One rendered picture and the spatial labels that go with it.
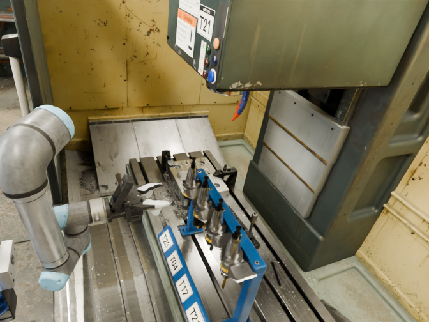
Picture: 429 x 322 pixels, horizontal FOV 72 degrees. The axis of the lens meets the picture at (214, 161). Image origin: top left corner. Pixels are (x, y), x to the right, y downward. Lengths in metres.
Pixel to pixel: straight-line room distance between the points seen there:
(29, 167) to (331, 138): 1.08
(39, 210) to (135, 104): 1.47
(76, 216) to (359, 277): 1.48
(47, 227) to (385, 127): 1.16
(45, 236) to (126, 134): 1.38
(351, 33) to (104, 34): 1.46
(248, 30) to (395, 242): 1.33
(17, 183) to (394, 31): 1.09
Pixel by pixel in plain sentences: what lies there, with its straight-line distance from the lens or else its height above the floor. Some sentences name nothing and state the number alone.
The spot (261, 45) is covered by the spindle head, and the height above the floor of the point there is 1.74.
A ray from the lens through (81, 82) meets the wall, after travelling 2.11.
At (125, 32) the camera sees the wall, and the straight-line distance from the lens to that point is 2.05.
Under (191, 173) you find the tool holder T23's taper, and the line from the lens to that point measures 1.04.
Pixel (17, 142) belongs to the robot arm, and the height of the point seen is 1.50.
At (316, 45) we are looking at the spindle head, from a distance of 0.90.
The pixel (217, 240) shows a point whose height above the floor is 1.22.
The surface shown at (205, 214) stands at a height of 1.22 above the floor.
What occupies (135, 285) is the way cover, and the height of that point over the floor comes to 0.76.
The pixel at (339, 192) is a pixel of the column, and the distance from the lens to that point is 1.42.
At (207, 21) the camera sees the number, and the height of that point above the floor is 1.76.
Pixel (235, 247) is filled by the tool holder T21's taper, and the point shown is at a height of 1.27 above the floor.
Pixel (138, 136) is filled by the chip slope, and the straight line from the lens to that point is 2.18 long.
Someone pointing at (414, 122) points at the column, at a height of 1.45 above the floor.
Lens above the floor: 1.89
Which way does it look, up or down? 33 degrees down
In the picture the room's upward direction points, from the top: 10 degrees clockwise
